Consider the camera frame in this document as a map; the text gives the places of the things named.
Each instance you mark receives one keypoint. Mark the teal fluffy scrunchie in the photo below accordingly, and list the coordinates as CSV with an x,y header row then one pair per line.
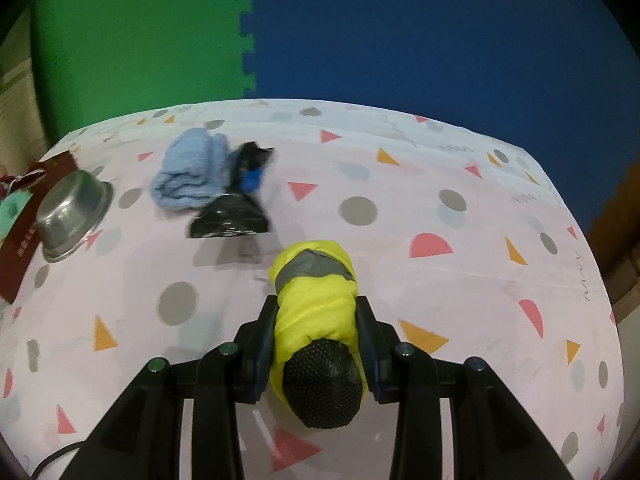
x,y
12,215

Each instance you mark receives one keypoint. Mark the green foam mat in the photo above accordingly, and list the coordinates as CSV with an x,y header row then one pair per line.
x,y
150,35

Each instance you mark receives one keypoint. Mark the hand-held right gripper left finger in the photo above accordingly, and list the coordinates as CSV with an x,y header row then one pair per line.
x,y
262,355

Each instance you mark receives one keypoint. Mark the brown foam mat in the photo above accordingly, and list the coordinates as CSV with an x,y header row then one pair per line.
x,y
617,210

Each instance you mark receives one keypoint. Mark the yellow folding umbrella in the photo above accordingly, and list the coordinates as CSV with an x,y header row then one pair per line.
x,y
315,305

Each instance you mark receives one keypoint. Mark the dark red booklet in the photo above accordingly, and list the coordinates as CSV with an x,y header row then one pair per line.
x,y
20,265

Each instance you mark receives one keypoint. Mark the stainless steel bowl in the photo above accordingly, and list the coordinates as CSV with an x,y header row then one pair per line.
x,y
70,215

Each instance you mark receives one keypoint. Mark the black glossy plastic packet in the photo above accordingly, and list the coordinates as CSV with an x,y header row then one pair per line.
x,y
225,215

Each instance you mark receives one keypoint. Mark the light blue towel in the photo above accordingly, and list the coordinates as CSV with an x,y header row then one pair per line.
x,y
190,175

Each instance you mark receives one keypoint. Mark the blue foam mat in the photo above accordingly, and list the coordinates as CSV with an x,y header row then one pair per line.
x,y
425,35

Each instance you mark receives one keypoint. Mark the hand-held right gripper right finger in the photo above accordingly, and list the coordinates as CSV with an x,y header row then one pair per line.
x,y
370,355

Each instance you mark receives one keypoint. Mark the red and white cloth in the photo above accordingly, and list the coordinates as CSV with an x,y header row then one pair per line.
x,y
10,180

